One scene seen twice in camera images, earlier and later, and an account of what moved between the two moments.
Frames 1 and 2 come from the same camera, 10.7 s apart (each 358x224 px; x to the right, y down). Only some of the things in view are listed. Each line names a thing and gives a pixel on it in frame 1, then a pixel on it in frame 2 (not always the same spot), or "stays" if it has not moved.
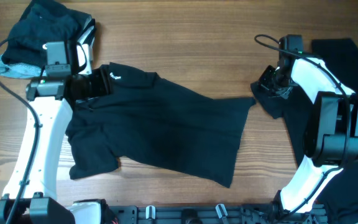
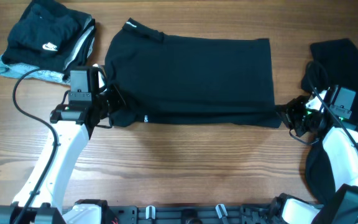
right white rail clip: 221,210 stays
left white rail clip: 150,212 stays
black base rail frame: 257,214 stays
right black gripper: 268,78 → 293,111
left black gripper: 103,82 → 119,101
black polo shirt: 146,122 → 168,77
